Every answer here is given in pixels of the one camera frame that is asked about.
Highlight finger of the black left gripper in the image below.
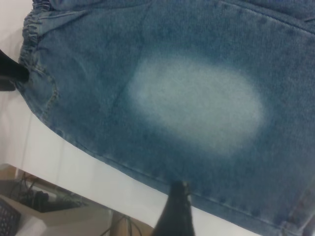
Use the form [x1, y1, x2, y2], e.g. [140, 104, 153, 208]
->
[0, 76, 18, 92]
[0, 49, 31, 82]

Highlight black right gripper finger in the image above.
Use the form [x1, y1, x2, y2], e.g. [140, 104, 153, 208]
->
[150, 181, 195, 236]

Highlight blue denim kids jeans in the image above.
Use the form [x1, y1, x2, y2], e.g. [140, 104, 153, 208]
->
[18, 0, 315, 236]

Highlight dark blue mesh panel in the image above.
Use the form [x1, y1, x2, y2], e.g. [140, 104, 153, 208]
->
[0, 196, 22, 236]

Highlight black cable bundle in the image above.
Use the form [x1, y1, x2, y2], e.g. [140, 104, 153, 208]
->
[18, 172, 83, 213]

